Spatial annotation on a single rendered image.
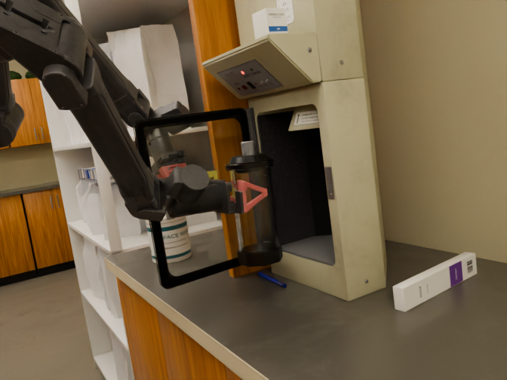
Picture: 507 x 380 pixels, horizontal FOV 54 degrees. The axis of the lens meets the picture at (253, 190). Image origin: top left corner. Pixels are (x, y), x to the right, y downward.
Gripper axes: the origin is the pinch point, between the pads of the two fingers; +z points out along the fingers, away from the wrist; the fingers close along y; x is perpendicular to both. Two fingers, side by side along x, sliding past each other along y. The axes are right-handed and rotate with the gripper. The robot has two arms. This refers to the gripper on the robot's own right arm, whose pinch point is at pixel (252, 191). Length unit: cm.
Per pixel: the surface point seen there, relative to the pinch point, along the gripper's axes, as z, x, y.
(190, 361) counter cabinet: -11.8, 41.9, 17.4
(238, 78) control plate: 3.8, -25.9, 8.0
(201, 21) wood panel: 3.0, -42.5, 22.7
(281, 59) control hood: 2.0, -26.8, -12.2
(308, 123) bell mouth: 13.5, -14.0, -4.5
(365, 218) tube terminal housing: 19.1, 7.7, -14.9
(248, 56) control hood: -0.1, -29.0, -3.4
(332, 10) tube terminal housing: 13.8, -36.1, -14.8
